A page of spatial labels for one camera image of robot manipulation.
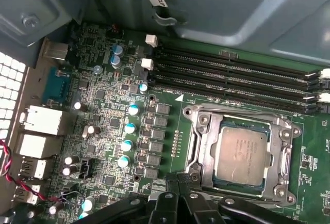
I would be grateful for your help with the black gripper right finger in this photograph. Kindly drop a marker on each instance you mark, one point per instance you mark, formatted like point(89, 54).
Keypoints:
point(198, 208)

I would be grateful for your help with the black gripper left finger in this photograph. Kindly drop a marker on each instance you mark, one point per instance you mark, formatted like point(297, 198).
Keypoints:
point(167, 208)

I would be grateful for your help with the silver green CPU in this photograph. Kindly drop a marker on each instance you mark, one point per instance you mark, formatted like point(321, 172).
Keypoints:
point(242, 154)

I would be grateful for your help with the metal socket cover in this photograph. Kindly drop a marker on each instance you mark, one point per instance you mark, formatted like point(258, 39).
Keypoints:
point(278, 151)

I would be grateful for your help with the CPU socket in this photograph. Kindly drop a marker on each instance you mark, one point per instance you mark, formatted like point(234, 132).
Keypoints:
point(205, 118)

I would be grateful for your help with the small silver capacitor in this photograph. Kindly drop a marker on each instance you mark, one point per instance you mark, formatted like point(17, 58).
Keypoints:
point(134, 110)
point(126, 145)
point(123, 161)
point(130, 128)
point(143, 87)

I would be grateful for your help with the green motherboard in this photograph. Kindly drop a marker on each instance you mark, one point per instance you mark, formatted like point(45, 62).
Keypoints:
point(309, 123)

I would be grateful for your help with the silver USB port block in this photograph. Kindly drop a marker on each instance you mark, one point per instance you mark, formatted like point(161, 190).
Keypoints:
point(27, 193)
point(33, 168)

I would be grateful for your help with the large silver capacitor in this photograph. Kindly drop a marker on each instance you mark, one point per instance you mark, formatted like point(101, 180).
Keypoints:
point(116, 61)
point(117, 49)

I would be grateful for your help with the blue port connector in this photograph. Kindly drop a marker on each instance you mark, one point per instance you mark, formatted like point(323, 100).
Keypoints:
point(55, 84)

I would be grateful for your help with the black PC case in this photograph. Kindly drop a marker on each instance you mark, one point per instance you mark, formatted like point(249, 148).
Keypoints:
point(232, 15)

